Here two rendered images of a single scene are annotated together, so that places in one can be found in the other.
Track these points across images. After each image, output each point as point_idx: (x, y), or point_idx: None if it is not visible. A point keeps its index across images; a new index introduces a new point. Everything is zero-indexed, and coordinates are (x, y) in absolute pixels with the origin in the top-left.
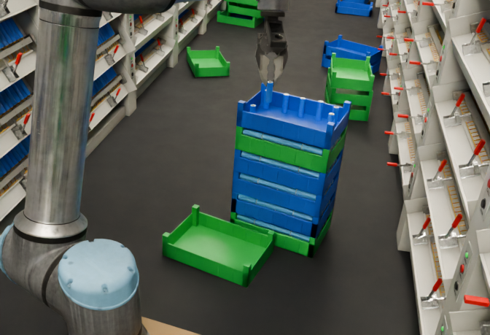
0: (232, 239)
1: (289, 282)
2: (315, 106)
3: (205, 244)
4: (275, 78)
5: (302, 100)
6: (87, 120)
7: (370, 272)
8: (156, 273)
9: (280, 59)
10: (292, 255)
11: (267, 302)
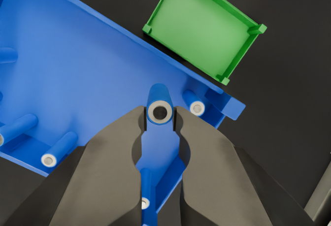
0: (182, 52)
1: None
2: (24, 152)
3: (211, 45)
4: (133, 113)
5: (49, 151)
6: None
7: None
8: (262, 1)
9: (84, 205)
10: (124, 23)
11: None
